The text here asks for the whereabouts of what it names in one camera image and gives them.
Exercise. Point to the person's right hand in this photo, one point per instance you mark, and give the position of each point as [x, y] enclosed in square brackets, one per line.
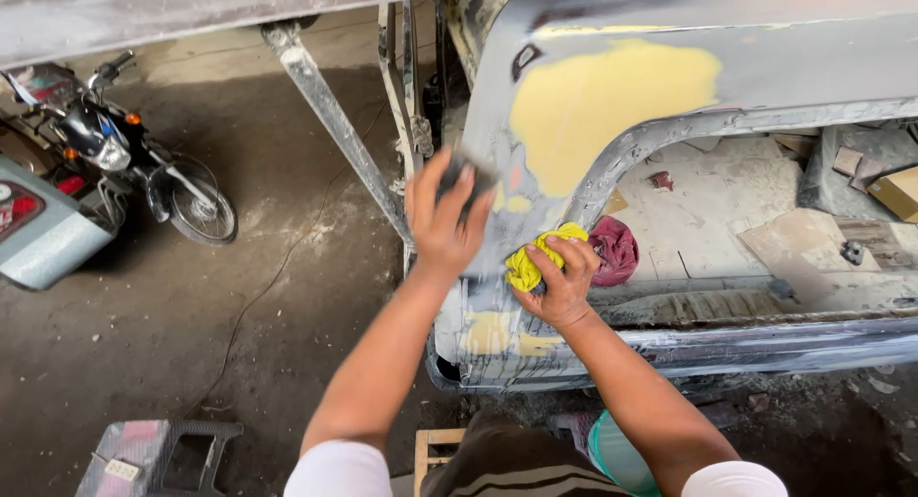
[566, 289]

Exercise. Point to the person's left hand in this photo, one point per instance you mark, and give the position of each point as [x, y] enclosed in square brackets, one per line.
[441, 231]

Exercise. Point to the yellow cloth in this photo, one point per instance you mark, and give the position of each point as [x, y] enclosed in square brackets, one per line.
[520, 271]

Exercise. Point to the dark sanding block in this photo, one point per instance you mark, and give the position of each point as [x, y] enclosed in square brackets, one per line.
[450, 180]

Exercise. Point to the dark red cloth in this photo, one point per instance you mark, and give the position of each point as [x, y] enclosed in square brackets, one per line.
[617, 249]

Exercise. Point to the small red scrap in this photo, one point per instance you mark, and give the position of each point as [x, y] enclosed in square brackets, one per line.
[660, 180]

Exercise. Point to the grey metal support stand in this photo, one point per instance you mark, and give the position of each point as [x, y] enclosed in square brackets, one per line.
[323, 102]

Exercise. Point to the teal plastic bucket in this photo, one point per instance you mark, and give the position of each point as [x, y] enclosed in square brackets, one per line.
[617, 457]

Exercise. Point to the person's brown striped trousers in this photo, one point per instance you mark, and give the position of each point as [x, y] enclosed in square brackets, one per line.
[516, 461]

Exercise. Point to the wooden stool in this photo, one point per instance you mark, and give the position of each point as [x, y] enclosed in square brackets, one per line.
[424, 454]

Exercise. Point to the grey primed vehicle body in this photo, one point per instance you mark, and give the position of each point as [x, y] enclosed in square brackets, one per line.
[645, 73]

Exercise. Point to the person's white shirt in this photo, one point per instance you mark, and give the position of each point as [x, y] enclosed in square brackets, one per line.
[337, 475]

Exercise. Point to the small black metal part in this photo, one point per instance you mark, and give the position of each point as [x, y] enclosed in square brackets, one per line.
[852, 253]

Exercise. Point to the brown cardboard box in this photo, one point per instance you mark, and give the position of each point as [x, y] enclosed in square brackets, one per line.
[896, 192]

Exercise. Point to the grey plastic stool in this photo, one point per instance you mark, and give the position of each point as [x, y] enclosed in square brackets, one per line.
[154, 447]

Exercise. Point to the black motorcycle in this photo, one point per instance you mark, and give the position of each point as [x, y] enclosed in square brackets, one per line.
[93, 135]

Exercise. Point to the grey sanded vehicle panel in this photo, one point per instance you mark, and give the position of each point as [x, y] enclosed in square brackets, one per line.
[143, 9]

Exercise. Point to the light blue vehicle rear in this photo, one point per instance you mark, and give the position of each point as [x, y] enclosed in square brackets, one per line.
[43, 231]

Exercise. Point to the white socket block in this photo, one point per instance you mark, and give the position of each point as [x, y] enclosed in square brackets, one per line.
[121, 470]

